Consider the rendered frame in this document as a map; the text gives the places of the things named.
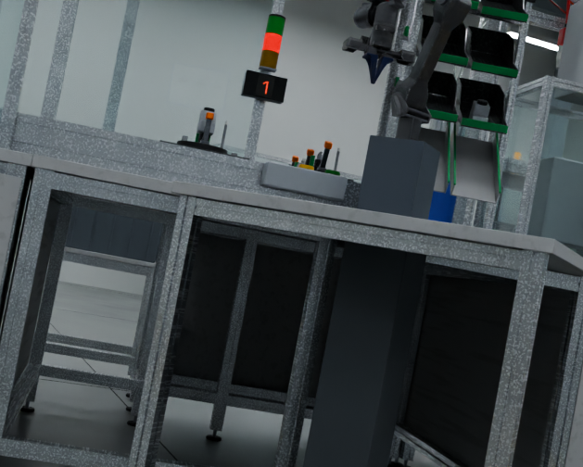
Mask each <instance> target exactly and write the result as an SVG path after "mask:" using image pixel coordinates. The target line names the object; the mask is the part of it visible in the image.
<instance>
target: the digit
mask: <svg viewBox="0 0 583 467"><path fill-rule="evenodd" d="M274 81H275V78H274V77H270V76H266V75H261V74H259V78H258V83H257V88H256V93H255V95H261V96H265V97H270V98H272V90H273V86H274Z"/></svg>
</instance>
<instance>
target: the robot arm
mask: <svg viewBox="0 0 583 467"><path fill-rule="evenodd" d="M367 1H369V2H370V3H362V5H361V7H359V8H358V9H357V10H356V11H355V13H354V16H353V19H354V23H355V24H356V26H357V27H358V28H360V29H366V28H372V33H371V35H370V37H366V36H361V39H358V38H354V37H349V38H348V39H347V40H345V41H344V43H343V46H342V50H343V51H347V52H350V53H353V52H355V51H356V50H360V51H364V55H363V56H362V58H365V59H366V61H367V63H368V67H369V72H370V79H371V83H372V84H375V82H376V80H377V79H378V77H379V75H380V74H381V72H382V70H383V69H384V67H385V66H386V65H387V64H389V63H391V62H392V61H393V60H394V59H393V58H395V60H396V62H397V63H398V64H401V65H405V66H410V65H411V64H413V63H415V64H414V66H413V68H412V71H411V74H410V76H409V77H408V78H406V79H405V80H404V81H402V80H398V81H397V84H396V87H395V89H394V91H393V92H392V93H391V94H392V96H391V100H390V102H391V112H392V116H394V117H398V118H399V121H398V127H397V131H396V136H395V138H399V139H407V140H415V141H418V139H419V134H420V130H421V124H428V123H429V121H430V120H431V117H432V115H431V113H430V112H429V110H428V108H427V106H426V102H427V99H428V89H427V85H428V82H429V80H430V78H431V76H432V73H433V71H434V69H435V67H436V65H437V62H438V60H439V58H440V56H441V54H442V52H443V49H444V47H445V45H446V43H447V41H448V39H449V37H450V34H451V32H452V30H453V29H455V28H456V27H457V26H458V25H460V24H461V23H462V22H463V21H464V19H465V18H466V16H467V14H468V13H469V11H470V9H471V6H472V3H471V0H436V2H435V4H434V7H433V16H434V22H433V25H432V27H431V29H430V31H429V33H428V35H427V37H426V39H425V43H424V45H423V47H422V49H421V51H420V54H419V56H418V57H417V59H416V55H415V53H414V52H411V51H407V50H403V49H402V50H400V51H398V52H395V51H391V50H390V49H391V48H392V40H393V35H394V33H395V26H396V21H397V15H398V11H399V9H402V8H404V5H403V4H402V3H401V2H403V1H405V0H388V1H386V0H367ZM377 59H378V60H377ZM415 59H416V61H415ZM376 65H377V66H376Z"/></svg>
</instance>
